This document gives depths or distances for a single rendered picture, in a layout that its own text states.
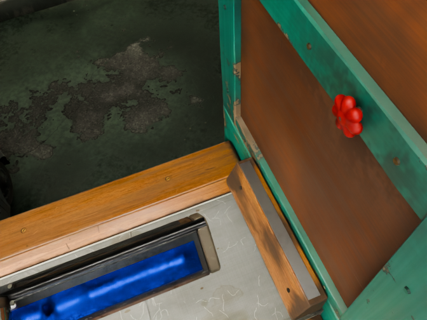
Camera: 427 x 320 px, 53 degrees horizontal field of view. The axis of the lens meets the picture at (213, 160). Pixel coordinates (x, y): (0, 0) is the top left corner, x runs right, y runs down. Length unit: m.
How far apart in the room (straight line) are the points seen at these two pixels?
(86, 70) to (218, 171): 1.51
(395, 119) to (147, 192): 0.63
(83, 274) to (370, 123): 0.34
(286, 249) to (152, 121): 1.37
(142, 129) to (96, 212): 1.11
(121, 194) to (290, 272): 0.40
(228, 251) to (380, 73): 0.56
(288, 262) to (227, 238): 0.19
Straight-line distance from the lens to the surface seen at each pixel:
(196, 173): 0.94
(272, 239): 0.77
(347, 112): 0.42
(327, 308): 0.78
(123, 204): 0.93
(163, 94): 2.12
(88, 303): 0.54
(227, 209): 0.92
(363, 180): 0.50
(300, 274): 0.75
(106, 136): 2.03
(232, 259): 0.88
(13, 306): 0.53
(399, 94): 0.40
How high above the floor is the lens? 1.56
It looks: 57 degrees down
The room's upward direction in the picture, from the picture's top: 5 degrees counter-clockwise
